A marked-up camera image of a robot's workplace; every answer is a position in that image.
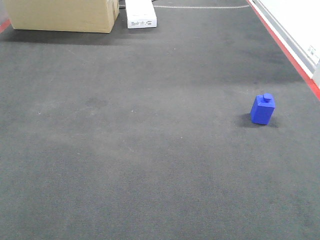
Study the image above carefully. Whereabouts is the blue plastic bottle-shaped part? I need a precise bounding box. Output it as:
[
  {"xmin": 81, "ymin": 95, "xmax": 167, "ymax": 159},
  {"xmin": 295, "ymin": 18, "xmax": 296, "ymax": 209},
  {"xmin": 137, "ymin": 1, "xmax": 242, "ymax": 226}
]
[{"xmin": 250, "ymin": 93, "xmax": 276, "ymax": 125}]

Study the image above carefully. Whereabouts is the long white carton box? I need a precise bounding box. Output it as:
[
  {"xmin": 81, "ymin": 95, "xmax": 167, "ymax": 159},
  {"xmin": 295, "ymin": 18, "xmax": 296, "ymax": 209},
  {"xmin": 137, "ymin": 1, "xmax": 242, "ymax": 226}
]
[{"xmin": 125, "ymin": 0, "xmax": 158, "ymax": 29}]

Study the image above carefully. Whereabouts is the large cardboard box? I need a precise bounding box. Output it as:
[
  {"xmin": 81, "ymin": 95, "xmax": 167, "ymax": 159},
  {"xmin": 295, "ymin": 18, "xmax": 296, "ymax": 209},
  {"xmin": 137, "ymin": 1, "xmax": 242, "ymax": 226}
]
[{"xmin": 3, "ymin": 0, "xmax": 120, "ymax": 33}]

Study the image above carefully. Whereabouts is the white board with aluminium frame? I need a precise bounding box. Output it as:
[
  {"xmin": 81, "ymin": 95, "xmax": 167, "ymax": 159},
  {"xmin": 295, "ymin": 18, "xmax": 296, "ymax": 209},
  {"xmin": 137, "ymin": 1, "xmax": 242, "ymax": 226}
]
[{"xmin": 248, "ymin": 0, "xmax": 320, "ymax": 98}]

